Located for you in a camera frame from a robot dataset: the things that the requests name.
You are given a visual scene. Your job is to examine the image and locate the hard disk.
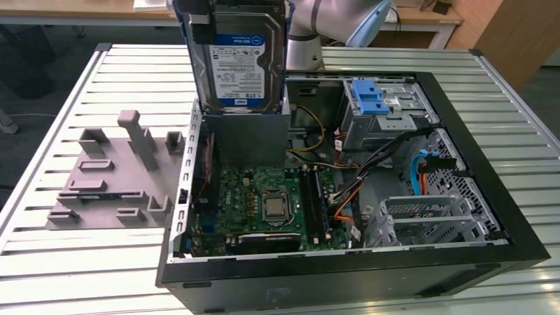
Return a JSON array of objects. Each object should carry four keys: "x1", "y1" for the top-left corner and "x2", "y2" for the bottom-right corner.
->
[{"x1": 174, "y1": 0, "x2": 294, "y2": 116}]

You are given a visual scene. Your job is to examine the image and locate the blue data wire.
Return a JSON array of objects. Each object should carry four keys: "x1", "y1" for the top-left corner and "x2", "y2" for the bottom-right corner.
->
[{"x1": 410, "y1": 148, "x2": 439, "y2": 197}]

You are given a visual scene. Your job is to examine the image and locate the multicolour power wire black plug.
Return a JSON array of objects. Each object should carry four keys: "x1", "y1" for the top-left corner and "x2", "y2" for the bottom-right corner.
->
[{"x1": 418, "y1": 156, "x2": 460, "y2": 196}]

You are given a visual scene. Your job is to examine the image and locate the metal disk bay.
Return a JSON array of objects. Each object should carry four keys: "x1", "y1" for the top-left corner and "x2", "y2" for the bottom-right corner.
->
[{"x1": 376, "y1": 194, "x2": 498, "y2": 247}]

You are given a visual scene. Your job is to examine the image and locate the white box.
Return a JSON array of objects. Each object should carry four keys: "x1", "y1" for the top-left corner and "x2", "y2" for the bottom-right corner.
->
[{"x1": 132, "y1": 0, "x2": 168, "y2": 12}]

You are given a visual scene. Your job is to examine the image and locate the wooden desk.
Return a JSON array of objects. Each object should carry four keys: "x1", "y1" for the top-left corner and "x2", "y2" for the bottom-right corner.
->
[{"x1": 0, "y1": 0, "x2": 464, "y2": 50}]

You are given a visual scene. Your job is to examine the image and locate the grey power supply unit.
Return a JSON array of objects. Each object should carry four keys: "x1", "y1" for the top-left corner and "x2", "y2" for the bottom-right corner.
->
[{"x1": 200, "y1": 104, "x2": 294, "y2": 168}]

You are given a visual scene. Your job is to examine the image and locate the blue drive latch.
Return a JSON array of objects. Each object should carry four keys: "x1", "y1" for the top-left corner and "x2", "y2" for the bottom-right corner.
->
[{"x1": 350, "y1": 78, "x2": 396, "y2": 116}]

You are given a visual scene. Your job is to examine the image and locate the grey parts rack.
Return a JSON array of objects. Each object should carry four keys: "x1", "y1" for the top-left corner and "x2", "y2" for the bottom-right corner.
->
[{"x1": 43, "y1": 110, "x2": 194, "y2": 230}]

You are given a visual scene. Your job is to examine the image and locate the green motherboard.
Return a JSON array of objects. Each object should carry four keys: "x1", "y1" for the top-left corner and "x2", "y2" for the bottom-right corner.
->
[{"x1": 183, "y1": 165, "x2": 354, "y2": 257}]

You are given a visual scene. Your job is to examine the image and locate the metal optical drive cage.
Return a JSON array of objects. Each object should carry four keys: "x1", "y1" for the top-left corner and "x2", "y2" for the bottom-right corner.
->
[{"x1": 340, "y1": 77, "x2": 440, "y2": 152}]

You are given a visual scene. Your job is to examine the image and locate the CPU socket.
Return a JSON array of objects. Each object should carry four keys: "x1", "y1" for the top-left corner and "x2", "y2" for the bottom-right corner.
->
[{"x1": 258, "y1": 188, "x2": 296, "y2": 228}]

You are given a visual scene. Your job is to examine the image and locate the white stand leg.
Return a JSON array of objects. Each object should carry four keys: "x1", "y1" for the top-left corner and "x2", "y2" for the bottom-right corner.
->
[{"x1": 0, "y1": 108, "x2": 19, "y2": 135}]

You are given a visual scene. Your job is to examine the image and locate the silver CPU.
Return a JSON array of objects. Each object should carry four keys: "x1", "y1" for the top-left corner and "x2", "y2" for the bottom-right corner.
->
[{"x1": 262, "y1": 198, "x2": 290, "y2": 217}]

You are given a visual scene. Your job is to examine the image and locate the black graphics card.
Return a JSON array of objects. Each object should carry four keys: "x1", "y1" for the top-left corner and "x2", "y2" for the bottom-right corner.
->
[{"x1": 226, "y1": 231, "x2": 304, "y2": 255}]

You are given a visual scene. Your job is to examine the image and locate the wooden cabinet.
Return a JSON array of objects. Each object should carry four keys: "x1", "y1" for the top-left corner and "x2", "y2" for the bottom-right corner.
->
[{"x1": 446, "y1": 0, "x2": 560, "y2": 95}]

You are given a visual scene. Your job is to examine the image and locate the black PC case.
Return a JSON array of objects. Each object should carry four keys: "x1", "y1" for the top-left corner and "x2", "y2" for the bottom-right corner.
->
[{"x1": 155, "y1": 68, "x2": 551, "y2": 315}]

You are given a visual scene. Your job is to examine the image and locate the red black twisted wire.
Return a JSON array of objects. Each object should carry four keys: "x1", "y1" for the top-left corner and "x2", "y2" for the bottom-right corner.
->
[{"x1": 192, "y1": 133, "x2": 215, "y2": 206}]

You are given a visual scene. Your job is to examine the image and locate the yellow wires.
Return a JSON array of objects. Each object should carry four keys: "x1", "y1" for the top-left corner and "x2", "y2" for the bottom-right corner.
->
[{"x1": 287, "y1": 104, "x2": 328, "y2": 154}]

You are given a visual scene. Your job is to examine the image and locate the red orange drive wires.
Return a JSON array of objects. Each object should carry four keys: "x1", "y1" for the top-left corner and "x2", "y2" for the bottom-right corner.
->
[{"x1": 332, "y1": 129, "x2": 351, "y2": 165}]

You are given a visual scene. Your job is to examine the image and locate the grey black power wires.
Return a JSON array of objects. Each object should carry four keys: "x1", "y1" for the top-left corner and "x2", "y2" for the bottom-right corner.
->
[{"x1": 287, "y1": 149, "x2": 351, "y2": 170}]

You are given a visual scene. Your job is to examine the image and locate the black wire bundle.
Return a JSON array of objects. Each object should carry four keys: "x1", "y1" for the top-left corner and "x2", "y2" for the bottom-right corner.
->
[{"x1": 331, "y1": 127, "x2": 436, "y2": 206}]

